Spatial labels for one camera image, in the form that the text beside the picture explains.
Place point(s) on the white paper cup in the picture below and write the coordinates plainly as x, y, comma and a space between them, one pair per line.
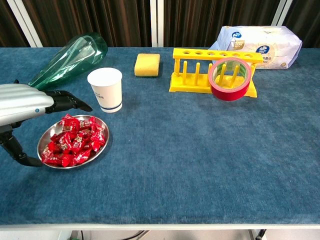
107, 95

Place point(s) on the red tape roll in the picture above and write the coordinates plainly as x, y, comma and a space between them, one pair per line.
230, 95

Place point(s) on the red candy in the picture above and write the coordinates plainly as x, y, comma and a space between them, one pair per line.
61, 140
98, 137
67, 162
53, 162
78, 143
83, 132
48, 154
68, 122
83, 156
87, 123

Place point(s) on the yellow sponge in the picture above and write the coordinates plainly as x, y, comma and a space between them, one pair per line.
147, 65

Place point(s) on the round steel plate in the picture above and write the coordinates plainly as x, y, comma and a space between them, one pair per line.
44, 140

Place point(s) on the green plastic spray bottle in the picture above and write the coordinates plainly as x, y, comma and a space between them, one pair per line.
75, 57

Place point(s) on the dark pleated curtain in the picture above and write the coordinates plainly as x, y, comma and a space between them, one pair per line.
7, 25
100, 20
307, 20
200, 20

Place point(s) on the white frame post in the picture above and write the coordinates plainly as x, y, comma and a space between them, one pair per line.
26, 25
157, 22
281, 12

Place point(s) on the tissue pack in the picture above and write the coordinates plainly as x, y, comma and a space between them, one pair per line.
275, 47

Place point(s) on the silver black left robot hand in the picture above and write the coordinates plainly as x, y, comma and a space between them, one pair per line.
22, 102

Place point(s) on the blue table cloth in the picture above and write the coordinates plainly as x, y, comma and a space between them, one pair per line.
175, 150

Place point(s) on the yellow test tube rack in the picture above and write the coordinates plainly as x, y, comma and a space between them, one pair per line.
190, 53

